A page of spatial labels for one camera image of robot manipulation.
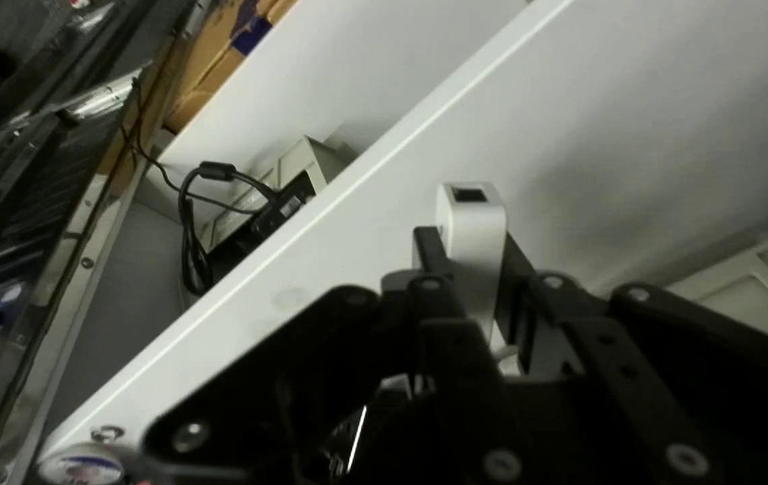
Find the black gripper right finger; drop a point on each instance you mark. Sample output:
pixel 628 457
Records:
pixel 633 378

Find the white rectangular plug adapter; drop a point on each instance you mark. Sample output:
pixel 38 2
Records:
pixel 471 245

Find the black power brick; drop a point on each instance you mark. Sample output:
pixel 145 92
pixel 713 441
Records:
pixel 269 218

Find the white shelf unit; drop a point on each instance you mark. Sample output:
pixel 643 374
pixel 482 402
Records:
pixel 579 135

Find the black slatted metal panel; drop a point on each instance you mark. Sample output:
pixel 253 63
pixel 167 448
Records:
pixel 32 180

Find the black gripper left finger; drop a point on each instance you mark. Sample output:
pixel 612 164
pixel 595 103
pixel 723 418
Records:
pixel 384 360

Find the small white box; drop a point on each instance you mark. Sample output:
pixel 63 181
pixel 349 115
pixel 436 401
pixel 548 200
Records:
pixel 311 164

